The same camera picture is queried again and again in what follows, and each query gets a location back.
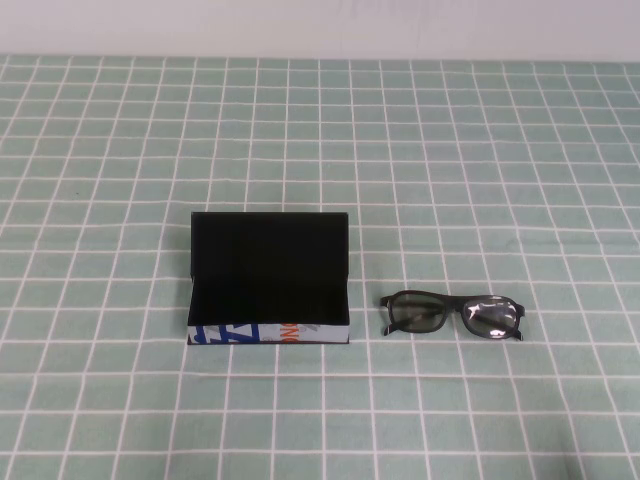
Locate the black printed glasses case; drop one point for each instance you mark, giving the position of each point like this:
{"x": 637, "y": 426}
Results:
{"x": 270, "y": 260}

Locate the green white checked tablecloth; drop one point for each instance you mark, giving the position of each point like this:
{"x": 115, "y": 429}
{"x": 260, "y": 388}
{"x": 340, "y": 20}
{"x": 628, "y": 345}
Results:
{"x": 450, "y": 150}

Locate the black framed glasses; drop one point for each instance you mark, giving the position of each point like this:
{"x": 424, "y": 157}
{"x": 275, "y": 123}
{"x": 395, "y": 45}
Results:
{"x": 415, "y": 312}

